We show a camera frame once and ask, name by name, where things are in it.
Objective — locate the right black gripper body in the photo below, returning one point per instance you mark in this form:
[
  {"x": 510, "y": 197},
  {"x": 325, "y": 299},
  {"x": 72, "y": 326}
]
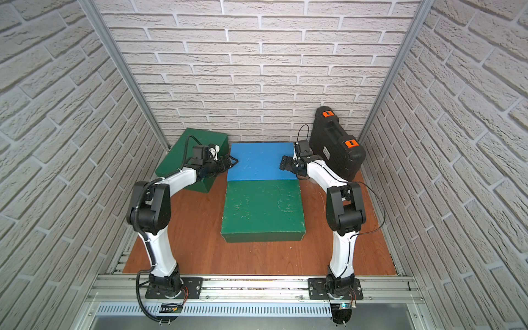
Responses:
[{"x": 295, "y": 168}]

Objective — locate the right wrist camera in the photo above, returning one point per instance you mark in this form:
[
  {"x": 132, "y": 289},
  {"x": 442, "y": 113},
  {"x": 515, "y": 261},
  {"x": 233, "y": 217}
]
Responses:
[{"x": 302, "y": 149}]

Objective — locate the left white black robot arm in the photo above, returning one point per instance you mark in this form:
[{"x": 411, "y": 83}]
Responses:
[{"x": 150, "y": 214}]

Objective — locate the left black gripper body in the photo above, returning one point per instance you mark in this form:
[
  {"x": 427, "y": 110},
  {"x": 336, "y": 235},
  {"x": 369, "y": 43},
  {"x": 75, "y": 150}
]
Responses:
[{"x": 225, "y": 164}]

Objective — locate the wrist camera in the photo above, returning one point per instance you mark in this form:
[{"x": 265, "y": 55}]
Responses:
[
  {"x": 302, "y": 149},
  {"x": 205, "y": 153}
]

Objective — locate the black tool case orange latches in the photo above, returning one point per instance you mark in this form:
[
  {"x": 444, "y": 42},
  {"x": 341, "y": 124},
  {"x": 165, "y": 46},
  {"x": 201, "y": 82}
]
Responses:
[{"x": 341, "y": 151}]

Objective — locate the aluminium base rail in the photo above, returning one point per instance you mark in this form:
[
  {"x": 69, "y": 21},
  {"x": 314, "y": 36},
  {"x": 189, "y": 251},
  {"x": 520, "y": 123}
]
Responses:
[{"x": 115, "y": 295}]

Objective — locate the aluminium corner post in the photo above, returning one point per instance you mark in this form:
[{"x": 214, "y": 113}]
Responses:
[
  {"x": 110, "y": 44},
  {"x": 423, "y": 10}
]

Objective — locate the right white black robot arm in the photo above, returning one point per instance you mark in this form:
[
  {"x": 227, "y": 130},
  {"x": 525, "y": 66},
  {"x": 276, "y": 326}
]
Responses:
[{"x": 345, "y": 214}]

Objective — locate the left aluminium corner post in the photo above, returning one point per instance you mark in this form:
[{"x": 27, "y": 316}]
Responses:
[{"x": 110, "y": 44}]

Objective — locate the right aluminium corner post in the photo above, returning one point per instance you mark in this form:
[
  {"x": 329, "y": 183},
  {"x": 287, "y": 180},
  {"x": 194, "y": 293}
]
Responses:
[{"x": 423, "y": 10}]

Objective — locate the blue shoebox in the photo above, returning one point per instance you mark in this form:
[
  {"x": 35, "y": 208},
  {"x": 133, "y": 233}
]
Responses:
[{"x": 260, "y": 161}]

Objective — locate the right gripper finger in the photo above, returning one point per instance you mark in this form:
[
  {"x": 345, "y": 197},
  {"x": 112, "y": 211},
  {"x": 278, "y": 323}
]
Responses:
[
  {"x": 287, "y": 159},
  {"x": 286, "y": 166}
]

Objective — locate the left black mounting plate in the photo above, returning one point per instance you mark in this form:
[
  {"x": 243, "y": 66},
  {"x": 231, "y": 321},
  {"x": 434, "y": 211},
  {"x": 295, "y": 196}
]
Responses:
[{"x": 192, "y": 286}]

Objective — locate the black mounting plate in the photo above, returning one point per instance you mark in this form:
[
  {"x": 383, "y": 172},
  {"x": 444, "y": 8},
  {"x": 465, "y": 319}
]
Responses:
[
  {"x": 192, "y": 286},
  {"x": 317, "y": 289}
]

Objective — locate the green shoebox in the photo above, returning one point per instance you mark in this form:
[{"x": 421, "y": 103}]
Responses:
[
  {"x": 175, "y": 156},
  {"x": 263, "y": 211}
]

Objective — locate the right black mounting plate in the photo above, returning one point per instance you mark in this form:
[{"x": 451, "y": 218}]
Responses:
[{"x": 317, "y": 289}]

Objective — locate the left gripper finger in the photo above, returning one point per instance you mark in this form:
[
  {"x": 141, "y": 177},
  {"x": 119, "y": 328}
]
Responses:
[
  {"x": 224, "y": 168},
  {"x": 229, "y": 160}
]

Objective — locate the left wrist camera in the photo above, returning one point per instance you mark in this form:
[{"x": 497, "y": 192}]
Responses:
[{"x": 205, "y": 153}]

